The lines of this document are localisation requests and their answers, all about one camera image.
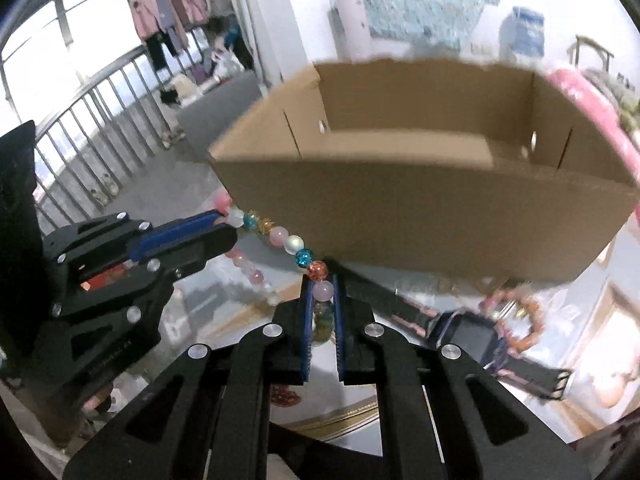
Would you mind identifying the black smart watch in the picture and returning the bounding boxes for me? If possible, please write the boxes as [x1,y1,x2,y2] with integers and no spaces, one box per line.
[344,278,574,401]

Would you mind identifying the brown cardboard box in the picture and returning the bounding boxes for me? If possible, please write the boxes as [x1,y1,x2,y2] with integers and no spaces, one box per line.
[209,58,639,282]

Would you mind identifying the metal balcony railing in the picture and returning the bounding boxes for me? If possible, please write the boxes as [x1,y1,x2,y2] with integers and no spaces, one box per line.
[32,30,208,234]

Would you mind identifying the multicolour bead bracelet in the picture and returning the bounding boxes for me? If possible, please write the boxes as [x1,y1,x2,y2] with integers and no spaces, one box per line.
[211,194,336,346]

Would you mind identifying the green knit garment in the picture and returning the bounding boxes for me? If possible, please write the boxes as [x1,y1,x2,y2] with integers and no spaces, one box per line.
[582,68,639,136]

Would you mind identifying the pink orange bead bracelet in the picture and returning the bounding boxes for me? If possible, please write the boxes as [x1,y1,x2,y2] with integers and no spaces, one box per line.
[476,282,549,356]

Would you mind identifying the hanging pink clothes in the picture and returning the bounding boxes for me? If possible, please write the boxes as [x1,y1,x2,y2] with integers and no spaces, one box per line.
[129,0,234,54]

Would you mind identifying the pink floral blanket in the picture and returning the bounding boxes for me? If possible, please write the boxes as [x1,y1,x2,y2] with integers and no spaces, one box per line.
[544,66,640,187]

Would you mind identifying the wooden chair frame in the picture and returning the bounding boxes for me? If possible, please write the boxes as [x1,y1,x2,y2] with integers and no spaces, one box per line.
[566,35,614,73]

